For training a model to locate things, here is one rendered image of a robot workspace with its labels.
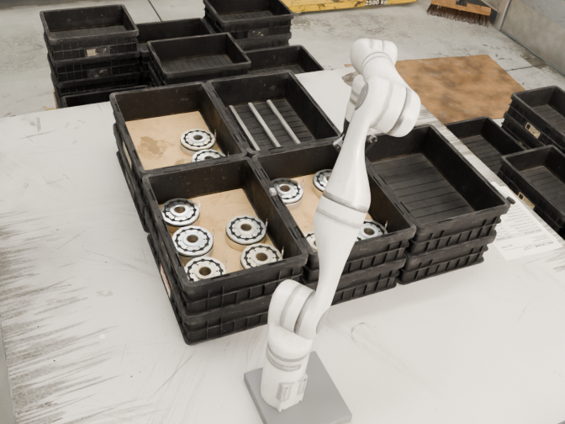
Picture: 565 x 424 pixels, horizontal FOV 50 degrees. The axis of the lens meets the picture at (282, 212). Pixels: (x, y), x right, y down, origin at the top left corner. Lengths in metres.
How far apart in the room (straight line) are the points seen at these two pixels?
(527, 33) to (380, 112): 3.84
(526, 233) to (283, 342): 1.03
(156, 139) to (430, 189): 0.83
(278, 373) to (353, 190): 0.42
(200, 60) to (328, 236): 1.99
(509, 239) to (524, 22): 3.12
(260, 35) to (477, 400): 2.23
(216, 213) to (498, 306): 0.81
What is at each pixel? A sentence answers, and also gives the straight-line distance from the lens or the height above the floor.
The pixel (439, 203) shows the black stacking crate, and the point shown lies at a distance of 1.82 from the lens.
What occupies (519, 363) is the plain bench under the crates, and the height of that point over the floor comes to 0.70.
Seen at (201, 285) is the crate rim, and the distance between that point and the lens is 1.34.
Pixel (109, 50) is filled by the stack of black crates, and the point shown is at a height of 0.51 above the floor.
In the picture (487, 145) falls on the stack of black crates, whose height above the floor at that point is 0.27.
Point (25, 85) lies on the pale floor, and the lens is 3.83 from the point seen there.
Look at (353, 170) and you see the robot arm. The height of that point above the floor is 1.27.
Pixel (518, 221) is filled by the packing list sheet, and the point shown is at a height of 0.70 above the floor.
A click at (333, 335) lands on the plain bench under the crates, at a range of 1.58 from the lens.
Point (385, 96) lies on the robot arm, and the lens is 1.12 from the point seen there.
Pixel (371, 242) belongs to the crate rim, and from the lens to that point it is 1.49.
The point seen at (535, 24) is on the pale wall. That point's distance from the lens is 4.87.
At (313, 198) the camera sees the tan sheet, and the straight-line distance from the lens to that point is 1.72.
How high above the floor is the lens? 1.95
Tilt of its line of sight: 42 degrees down
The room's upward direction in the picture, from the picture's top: 8 degrees clockwise
